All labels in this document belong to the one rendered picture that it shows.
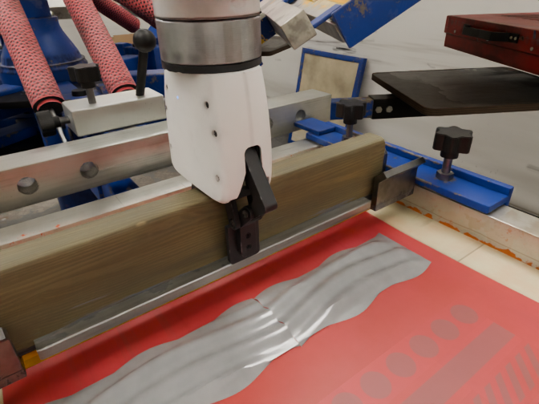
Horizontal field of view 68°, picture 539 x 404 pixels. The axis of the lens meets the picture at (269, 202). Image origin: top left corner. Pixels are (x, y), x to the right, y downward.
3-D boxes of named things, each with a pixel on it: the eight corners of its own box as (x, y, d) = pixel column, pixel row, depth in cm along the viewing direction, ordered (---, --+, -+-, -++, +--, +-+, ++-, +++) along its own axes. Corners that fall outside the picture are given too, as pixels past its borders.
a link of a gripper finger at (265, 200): (219, 115, 31) (210, 165, 35) (274, 186, 27) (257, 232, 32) (233, 112, 31) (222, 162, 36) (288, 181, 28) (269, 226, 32)
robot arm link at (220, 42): (131, 15, 30) (139, 54, 32) (183, 23, 24) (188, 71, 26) (217, 9, 34) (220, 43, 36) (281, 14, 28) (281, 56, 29)
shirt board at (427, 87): (500, 91, 133) (507, 66, 129) (600, 131, 98) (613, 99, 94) (87, 112, 122) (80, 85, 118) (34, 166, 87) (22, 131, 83)
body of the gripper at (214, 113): (136, 42, 31) (159, 171, 37) (197, 59, 24) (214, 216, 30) (220, 32, 35) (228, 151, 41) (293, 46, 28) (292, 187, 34)
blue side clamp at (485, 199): (498, 237, 48) (515, 186, 45) (476, 253, 46) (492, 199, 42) (326, 159, 69) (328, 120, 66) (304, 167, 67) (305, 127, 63)
